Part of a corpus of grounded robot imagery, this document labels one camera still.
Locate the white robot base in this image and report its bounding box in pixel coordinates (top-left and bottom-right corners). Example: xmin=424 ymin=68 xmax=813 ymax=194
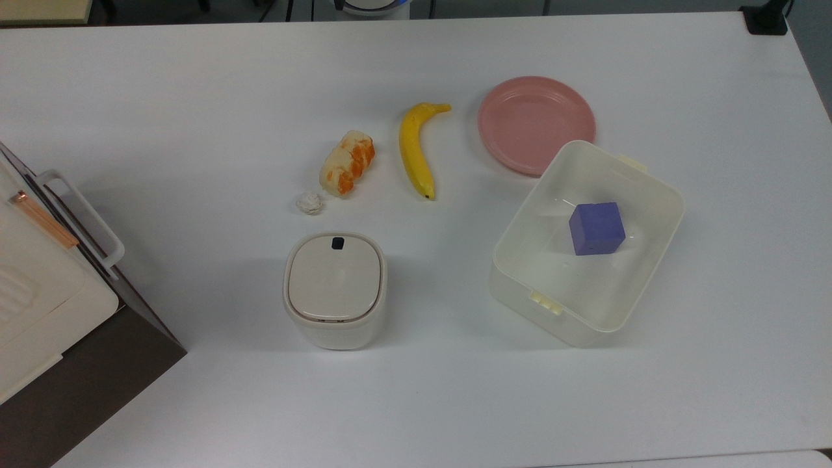
xmin=335 ymin=0 xmax=412 ymax=18

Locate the purple cube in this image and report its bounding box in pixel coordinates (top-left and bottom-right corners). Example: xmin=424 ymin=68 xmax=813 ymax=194
xmin=569 ymin=201 xmax=627 ymax=257

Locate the yellow banana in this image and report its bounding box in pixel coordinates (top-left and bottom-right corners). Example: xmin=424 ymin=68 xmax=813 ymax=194
xmin=398 ymin=102 xmax=452 ymax=201

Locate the brown drawer box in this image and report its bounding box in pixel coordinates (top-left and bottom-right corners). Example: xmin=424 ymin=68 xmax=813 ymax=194
xmin=0 ymin=140 xmax=188 ymax=468

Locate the cream trash can lid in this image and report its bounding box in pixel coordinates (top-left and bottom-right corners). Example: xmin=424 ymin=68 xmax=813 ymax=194
xmin=289 ymin=234 xmax=382 ymax=322

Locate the pink round plate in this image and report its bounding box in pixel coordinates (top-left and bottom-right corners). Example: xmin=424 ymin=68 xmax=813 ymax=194
xmin=478 ymin=76 xmax=597 ymax=177

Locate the black table clamp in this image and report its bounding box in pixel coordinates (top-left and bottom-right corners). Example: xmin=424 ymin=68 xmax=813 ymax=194
xmin=740 ymin=0 xmax=791 ymax=36

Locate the cream and orange bread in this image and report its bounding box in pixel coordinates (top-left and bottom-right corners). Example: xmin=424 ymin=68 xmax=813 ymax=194
xmin=318 ymin=130 xmax=376 ymax=198

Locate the white square trash can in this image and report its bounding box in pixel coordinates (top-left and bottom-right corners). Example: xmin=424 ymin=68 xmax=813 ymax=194
xmin=282 ymin=231 xmax=389 ymax=351

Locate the cream mini cabinet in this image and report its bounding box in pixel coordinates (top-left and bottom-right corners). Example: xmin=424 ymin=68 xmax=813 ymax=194
xmin=0 ymin=156 xmax=121 ymax=405

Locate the white plastic storage bin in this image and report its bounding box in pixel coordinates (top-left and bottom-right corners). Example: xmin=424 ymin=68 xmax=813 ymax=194
xmin=489 ymin=140 xmax=686 ymax=348

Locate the white drawer handle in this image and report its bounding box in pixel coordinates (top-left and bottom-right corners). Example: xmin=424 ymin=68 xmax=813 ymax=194
xmin=36 ymin=170 xmax=125 ymax=271

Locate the beige side table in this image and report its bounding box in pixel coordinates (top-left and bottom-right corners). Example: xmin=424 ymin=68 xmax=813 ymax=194
xmin=0 ymin=0 xmax=94 ymax=27

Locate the copper cabinet handle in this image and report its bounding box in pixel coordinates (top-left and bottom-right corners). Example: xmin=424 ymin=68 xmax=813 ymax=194
xmin=9 ymin=190 xmax=79 ymax=250

